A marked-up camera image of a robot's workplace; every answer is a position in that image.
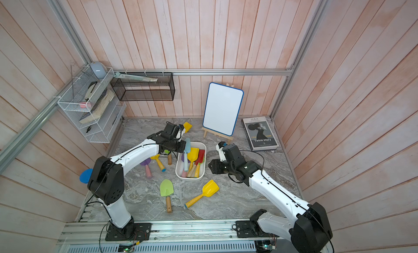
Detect green trowel yellow handle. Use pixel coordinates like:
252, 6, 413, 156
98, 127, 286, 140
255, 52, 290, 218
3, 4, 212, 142
194, 162, 205, 179

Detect light blue trowel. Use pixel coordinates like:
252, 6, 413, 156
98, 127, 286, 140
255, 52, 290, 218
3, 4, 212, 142
184, 138, 191, 174

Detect white wire shelf rack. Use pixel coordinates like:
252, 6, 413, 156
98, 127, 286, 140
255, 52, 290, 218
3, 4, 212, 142
58, 65, 126, 144

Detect books on wire shelf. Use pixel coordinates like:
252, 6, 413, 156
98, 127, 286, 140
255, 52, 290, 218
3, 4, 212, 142
79, 82, 114, 124

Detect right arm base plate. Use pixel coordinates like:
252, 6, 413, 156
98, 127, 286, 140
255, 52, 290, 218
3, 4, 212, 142
232, 220, 274, 238

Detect pale green ruler tool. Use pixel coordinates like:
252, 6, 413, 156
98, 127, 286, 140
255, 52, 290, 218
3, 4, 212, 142
114, 72, 158, 83

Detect green trowel wooden handle front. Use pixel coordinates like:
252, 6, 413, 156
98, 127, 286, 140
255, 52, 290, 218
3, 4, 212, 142
160, 179, 174, 213

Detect whiteboard with blue frame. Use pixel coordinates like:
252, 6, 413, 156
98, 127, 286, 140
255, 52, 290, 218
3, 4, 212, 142
202, 82, 244, 136

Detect green trowel wooden handle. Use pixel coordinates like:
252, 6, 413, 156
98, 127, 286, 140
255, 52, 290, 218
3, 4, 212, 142
163, 150, 173, 165
160, 179, 174, 213

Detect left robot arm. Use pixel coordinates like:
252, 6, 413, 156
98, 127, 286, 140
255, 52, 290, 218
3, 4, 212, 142
87, 122, 186, 231

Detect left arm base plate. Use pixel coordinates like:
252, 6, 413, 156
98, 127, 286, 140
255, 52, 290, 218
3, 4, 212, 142
105, 223, 152, 242

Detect black wire basket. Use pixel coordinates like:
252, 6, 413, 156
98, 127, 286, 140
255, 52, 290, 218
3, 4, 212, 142
111, 72, 175, 101

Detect green trowel wooden handle back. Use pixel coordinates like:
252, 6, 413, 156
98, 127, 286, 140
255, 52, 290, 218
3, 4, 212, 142
163, 150, 173, 165

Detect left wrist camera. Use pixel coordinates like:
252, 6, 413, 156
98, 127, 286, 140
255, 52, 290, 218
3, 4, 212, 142
176, 124, 186, 141

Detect grey Twins story book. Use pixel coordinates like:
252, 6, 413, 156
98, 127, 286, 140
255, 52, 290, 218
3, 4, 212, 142
242, 116, 279, 151

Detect red shovel wooden handle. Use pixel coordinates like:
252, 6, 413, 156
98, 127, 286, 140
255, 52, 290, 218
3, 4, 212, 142
195, 149, 205, 166

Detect white plastic storage box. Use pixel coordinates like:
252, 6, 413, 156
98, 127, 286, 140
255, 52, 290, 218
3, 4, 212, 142
175, 141, 207, 181

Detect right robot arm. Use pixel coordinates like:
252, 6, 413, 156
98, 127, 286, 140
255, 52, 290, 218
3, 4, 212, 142
209, 142, 335, 253

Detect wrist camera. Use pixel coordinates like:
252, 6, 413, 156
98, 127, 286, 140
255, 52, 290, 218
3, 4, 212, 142
176, 124, 186, 141
216, 142, 228, 162

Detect blue lidded jar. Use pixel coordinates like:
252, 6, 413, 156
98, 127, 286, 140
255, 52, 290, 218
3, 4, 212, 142
79, 169, 93, 184

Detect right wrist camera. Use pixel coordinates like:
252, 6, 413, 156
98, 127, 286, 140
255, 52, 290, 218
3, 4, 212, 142
216, 142, 228, 162

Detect all yellow plastic scoop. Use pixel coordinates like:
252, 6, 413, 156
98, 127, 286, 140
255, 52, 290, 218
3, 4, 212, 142
185, 180, 219, 208

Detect yellow shovel wooden handle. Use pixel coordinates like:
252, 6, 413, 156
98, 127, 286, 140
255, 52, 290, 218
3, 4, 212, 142
183, 122, 193, 133

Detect wooden easel stand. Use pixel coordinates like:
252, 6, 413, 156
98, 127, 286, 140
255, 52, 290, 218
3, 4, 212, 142
201, 127, 234, 144

